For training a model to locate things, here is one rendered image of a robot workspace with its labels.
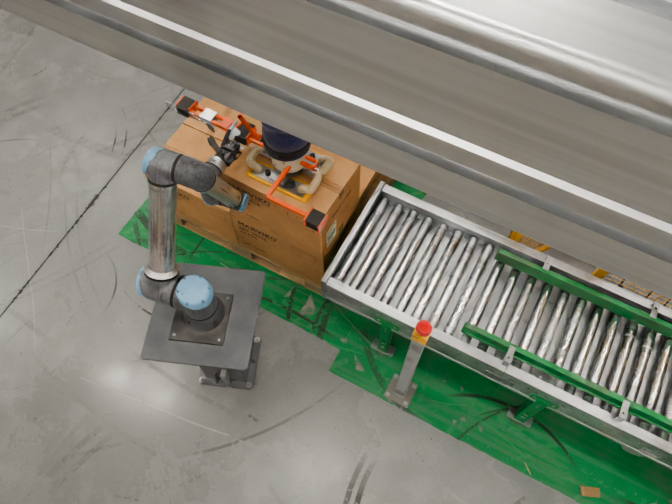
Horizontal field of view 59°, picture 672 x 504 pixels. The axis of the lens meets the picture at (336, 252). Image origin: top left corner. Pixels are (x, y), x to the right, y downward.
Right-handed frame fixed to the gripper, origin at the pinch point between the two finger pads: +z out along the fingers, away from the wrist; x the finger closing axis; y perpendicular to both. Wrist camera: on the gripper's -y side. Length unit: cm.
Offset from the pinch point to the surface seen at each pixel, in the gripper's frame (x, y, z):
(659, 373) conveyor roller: -53, 230, 2
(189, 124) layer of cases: -53, -59, 22
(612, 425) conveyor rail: -48, 216, -34
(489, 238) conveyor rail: -48, 131, 31
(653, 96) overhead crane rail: 213, 134, -123
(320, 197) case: -13, 50, -8
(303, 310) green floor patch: -107, 49, -33
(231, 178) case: -13.8, 5.5, -18.7
